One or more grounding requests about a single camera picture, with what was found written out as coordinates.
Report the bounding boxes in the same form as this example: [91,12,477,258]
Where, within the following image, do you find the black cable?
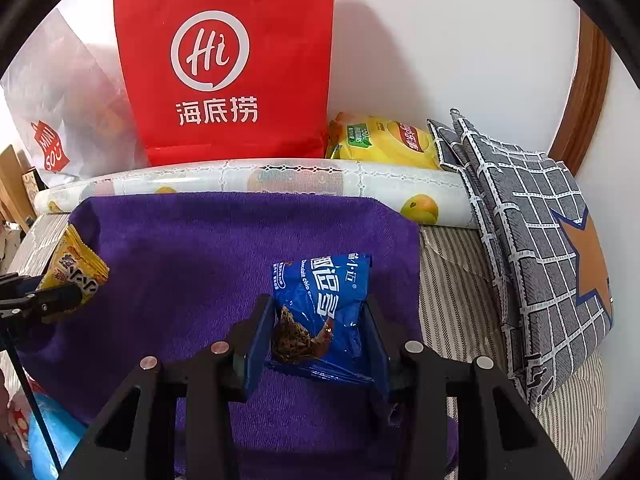
[0,325,63,480]

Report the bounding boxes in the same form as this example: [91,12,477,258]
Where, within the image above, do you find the wooden headboard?
[0,145,31,226]

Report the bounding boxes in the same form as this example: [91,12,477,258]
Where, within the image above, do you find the white plastic shopping bag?
[0,7,151,188]

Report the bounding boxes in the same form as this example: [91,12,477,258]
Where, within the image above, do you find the rolled fruit print mat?
[32,157,483,231]

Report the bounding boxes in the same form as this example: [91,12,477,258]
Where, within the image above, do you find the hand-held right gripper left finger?
[60,294,276,480]

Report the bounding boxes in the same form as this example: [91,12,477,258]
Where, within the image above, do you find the yellow lemon print packet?
[325,111,443,173]

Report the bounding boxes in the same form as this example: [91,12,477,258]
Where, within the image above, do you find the red paper bag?
[113,0,337,167]

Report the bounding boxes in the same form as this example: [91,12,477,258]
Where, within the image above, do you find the grey checked star pillow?
[427,107,615,406]

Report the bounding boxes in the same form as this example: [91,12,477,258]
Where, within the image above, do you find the purple towel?
[25,192,460,480]

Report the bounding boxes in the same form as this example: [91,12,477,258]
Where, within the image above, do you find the light blue tissue pack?
[27,392,88,480]

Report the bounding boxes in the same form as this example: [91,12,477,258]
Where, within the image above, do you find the brown wooden door frame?
[547,10,613,176]

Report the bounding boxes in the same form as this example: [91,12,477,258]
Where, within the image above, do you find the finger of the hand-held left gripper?
[20,284,83,326]
[0,272,43,306]

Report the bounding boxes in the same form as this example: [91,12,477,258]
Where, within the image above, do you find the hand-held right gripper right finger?
[361,294,573,480]

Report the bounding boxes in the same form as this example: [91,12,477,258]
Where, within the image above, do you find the striped bed mattress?
[7,212,608,466]

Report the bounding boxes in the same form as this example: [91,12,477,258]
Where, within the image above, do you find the orange snack packet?
[37,224,110,311]

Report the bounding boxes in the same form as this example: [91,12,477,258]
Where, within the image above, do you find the dark framed picture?
[21,167,42,201]

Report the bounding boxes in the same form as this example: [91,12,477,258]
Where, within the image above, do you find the blue cookie snack packet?
[267,252,375,386]

